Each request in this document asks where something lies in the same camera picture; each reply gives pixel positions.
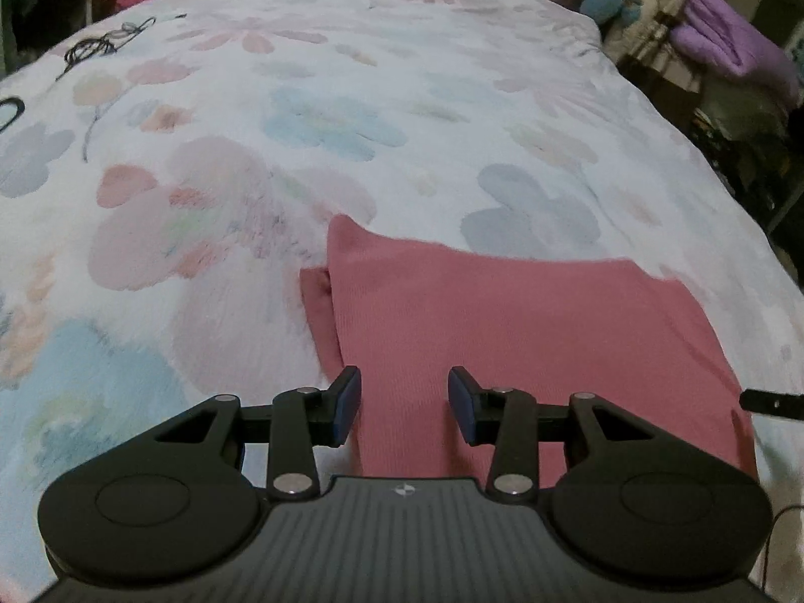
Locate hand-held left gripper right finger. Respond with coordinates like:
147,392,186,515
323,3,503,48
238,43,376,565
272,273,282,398
446,364,740,501

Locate thin black cable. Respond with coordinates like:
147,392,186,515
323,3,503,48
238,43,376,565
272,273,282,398
762,505,804,586

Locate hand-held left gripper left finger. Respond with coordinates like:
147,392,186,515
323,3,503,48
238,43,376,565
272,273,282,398
81,364,364,502

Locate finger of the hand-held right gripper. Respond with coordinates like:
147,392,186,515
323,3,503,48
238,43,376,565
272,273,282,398
739,388,804,421

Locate eyeglasses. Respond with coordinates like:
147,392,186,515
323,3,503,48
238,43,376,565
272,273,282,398
102,15,158,46

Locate black tangled cable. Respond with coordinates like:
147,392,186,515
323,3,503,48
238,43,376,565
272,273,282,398
55,36,118,81

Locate black strap loop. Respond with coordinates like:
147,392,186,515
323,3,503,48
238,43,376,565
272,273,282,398
0,96,27,134

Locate purple folded cloth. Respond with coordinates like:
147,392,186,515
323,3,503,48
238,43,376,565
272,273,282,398
668,0,802,109

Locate floral printed blanket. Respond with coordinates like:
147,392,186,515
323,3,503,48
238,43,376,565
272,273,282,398
0,0,804,603

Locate pink small garment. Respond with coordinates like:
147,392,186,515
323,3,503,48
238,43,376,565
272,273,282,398
299,214,756,492

